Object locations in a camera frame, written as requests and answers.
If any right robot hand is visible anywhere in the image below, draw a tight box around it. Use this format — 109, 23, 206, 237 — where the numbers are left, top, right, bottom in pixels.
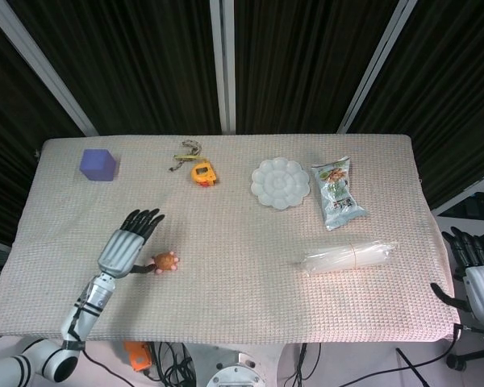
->
430, 227, 484, 332

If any clear plastic straw bundle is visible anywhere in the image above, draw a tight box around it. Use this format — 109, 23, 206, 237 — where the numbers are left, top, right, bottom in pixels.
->
292, 239, 400, 277

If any black curtain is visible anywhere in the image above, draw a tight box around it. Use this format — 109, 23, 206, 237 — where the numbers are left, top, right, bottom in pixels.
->
0, 0, 484, 247

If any small orange turtle toy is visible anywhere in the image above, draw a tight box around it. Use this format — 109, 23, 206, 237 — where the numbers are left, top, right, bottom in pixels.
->
152, 251, 181, 276

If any yellow tape measure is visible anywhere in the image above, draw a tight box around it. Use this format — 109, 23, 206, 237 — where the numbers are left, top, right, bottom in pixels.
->
168, 139, 219, 188

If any orange handheld device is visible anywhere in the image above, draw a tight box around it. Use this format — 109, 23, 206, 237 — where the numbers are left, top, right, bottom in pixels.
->
123, 341, 152, 372

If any green snack packet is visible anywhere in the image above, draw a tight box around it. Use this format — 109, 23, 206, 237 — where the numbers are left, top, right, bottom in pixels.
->
311, 156, 368, 231

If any black cable bundle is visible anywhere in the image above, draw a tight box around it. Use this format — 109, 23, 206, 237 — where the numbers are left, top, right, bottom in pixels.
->
144, 341, 202, 387

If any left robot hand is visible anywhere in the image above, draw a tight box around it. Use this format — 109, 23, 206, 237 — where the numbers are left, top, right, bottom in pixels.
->
97, 208, 166, 280

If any table with beige knit cloth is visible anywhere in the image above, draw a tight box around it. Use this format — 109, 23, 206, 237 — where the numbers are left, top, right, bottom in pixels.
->
0, 134, 463, 343

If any white flower-shaped palette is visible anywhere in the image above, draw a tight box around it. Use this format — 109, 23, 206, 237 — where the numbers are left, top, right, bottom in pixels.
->
251, 156, 311, 211

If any white aluminium frame post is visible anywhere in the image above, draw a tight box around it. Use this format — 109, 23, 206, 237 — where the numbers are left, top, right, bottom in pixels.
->
0, 0, 99, 137
209, 0, 237, 135
335, 0, 413, 134

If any purple cube block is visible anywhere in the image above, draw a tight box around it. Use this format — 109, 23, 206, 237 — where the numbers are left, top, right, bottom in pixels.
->
79, 148, 121, 182

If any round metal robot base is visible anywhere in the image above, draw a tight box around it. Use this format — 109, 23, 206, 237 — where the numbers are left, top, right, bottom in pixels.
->
206, 350, 272, 387

